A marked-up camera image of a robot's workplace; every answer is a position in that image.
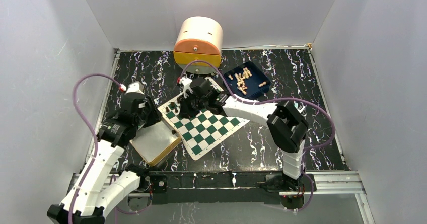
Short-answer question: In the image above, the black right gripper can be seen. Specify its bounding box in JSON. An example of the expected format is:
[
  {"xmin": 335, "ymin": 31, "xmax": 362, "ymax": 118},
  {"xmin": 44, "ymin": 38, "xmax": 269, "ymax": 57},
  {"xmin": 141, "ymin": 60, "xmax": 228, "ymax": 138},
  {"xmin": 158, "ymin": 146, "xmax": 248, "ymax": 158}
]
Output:
[{"xmin": 178, "ymin": 91, "xmax": 208, "ymax": 120}]

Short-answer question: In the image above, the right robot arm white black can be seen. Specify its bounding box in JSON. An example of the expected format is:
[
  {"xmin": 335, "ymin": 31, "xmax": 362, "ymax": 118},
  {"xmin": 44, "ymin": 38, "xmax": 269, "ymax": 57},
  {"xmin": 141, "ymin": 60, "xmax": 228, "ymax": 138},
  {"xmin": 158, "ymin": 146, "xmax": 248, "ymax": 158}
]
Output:
[{"xmin": 177, "ymin": 77, "xmax": 308, "ymax": 191}]

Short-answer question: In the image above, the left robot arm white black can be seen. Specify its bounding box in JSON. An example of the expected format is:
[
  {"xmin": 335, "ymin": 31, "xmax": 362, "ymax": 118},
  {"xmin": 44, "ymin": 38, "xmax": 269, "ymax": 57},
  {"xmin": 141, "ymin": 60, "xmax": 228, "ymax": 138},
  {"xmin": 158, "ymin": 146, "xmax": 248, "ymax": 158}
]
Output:
[{"xmin": 47, "ymin": 90, "xmax": 162, "ymax": 223}]

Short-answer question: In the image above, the green white chess board mat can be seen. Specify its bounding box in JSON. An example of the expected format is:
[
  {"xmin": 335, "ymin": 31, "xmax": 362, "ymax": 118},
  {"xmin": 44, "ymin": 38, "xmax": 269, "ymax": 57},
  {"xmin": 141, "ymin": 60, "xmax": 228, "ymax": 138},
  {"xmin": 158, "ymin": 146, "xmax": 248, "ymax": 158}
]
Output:
[{"xmin": 158, "ymin": 95, "xmax": 249, "ymax": 160}]

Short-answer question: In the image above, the pile of light chess pieces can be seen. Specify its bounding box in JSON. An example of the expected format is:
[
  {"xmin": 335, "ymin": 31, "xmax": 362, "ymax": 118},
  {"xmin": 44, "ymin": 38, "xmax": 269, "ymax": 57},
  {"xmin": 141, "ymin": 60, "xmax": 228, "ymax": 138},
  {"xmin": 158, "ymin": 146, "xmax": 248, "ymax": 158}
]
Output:
[{"xmin": 228, "ymin": 67, "xmax": 252, "ymax": 95}]

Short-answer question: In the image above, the gold metal tin tray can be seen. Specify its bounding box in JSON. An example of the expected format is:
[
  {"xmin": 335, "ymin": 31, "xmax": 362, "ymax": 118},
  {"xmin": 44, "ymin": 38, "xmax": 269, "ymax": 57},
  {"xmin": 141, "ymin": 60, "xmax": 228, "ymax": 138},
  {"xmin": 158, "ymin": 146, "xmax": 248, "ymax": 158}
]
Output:
[{"xmin": 130, "ymin": 119, "xmax": 182, "ymax": 167}]

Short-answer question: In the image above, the blue square tray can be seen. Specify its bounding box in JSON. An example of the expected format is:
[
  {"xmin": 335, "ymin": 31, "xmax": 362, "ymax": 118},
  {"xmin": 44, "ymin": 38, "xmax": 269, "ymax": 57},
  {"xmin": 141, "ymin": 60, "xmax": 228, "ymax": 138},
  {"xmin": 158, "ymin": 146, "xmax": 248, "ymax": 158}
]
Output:
[{"xmin": 223, "ymin": 61, "xmax": 271, "ymax": 100}]

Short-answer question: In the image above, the round wooden drawer cabinet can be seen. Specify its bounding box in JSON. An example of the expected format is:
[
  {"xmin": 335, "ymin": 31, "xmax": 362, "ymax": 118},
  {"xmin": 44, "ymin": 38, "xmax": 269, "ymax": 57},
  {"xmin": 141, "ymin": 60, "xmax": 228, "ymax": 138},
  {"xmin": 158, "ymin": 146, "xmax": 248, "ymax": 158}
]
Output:
[{"xmin": 173, "ymin": 16, "xmax": 223, "ymax": 74}]

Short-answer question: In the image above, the light wooden pawn lone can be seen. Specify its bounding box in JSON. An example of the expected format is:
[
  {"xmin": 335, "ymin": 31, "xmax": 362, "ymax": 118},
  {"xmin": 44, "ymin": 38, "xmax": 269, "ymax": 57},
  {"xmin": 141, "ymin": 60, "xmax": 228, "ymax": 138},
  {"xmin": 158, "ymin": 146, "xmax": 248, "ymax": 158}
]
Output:
[{"xmin": 258, "ymin": 81, "xmax": 267, "ymax": 88}]

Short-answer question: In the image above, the small white teal object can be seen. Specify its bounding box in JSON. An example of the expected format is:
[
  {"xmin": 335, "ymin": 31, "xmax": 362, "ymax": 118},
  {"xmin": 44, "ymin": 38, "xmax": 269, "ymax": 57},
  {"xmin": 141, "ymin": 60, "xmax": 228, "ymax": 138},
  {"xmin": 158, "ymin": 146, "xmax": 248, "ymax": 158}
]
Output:
[{"xmin": 294, "ymin": 102, "xmax": 306, "ymax": 113}]

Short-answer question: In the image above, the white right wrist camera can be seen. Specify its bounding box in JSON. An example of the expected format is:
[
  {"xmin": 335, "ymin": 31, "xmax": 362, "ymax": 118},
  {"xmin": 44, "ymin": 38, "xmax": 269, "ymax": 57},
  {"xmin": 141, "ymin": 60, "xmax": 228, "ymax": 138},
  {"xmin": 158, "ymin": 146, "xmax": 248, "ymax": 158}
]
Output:
[{"xmin": 177, "ymin": 76, "xmax": 193, "ymax": 98}]

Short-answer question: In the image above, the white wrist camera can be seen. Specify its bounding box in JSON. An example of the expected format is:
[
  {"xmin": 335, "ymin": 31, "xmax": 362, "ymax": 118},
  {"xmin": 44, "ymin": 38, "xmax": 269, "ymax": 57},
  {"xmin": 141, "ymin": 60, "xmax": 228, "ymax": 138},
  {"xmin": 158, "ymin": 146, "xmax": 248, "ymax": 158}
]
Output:
[
  {"xmin": 119, "ymin": 82, "xmax": 145, "ymax": 94},
  {"xmin": 177, "ymin": 76, "xmax": 193, "ymax": 98}
]

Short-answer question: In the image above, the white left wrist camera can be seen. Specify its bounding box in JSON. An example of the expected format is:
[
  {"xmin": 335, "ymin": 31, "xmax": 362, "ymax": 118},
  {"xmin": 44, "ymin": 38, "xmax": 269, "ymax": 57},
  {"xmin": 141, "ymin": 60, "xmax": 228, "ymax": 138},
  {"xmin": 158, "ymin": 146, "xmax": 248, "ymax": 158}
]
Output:
[{"xmin": 119, "ymin": 82, "xmax": 145, "ymax": 94}]

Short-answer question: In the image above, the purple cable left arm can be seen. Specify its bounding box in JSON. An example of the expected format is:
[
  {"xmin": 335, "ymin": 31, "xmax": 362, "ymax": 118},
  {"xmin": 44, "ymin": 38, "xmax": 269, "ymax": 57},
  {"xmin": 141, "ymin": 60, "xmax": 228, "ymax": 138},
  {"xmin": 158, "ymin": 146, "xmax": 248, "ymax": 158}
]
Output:
[{"xmin": 68, "ymin": 73, "xmax": 153, "ymax": 224}]

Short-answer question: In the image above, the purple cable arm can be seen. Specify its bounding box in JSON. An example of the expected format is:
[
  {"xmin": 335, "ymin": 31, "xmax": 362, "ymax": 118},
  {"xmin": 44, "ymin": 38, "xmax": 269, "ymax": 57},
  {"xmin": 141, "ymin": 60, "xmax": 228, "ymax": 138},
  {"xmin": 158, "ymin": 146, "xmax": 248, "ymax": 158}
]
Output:
[
  {"xmin": 179, "ymin": 60, "xmax": 336, "ymax": 213},
  {"xmin": 68, "ymin": 73, "xmax": 153, "ymax": 224}
]

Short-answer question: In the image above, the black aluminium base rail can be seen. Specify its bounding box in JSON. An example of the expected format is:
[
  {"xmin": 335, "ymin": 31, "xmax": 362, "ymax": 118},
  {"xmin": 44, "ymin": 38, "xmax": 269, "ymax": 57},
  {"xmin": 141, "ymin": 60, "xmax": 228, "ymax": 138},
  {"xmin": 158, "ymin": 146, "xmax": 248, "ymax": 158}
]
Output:
[{"xmin": 66, "ymin": 171, "xmax": 366, "ymax": 213}]

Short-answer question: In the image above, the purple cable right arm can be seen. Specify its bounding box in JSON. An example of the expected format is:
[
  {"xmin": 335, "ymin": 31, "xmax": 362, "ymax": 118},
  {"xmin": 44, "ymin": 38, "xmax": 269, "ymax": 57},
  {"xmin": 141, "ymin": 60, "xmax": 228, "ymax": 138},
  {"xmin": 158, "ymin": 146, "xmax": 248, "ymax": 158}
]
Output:
[{"xmin": 179, "ymin": 60, "xmax": 336, "ymax": 213}]

